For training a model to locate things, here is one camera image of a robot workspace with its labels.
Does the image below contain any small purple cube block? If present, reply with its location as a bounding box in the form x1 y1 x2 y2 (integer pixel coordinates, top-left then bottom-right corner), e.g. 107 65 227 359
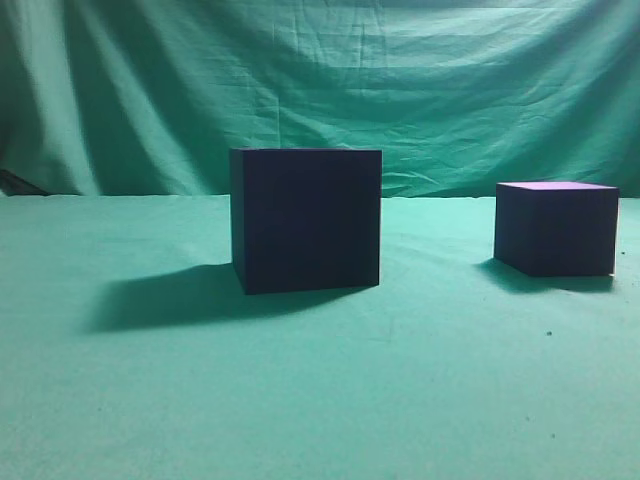
493 181 620 277

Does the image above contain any large dark purple groove box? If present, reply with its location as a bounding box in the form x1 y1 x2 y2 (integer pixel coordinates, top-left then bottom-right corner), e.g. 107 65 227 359
229 148 383 294

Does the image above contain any green table cloth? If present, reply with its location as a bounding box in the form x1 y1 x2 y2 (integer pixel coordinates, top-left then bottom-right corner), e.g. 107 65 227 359
1 196 639 479

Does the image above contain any green backdrop cloth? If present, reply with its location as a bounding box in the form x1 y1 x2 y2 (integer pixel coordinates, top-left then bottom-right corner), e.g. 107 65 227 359
1 1 639 197

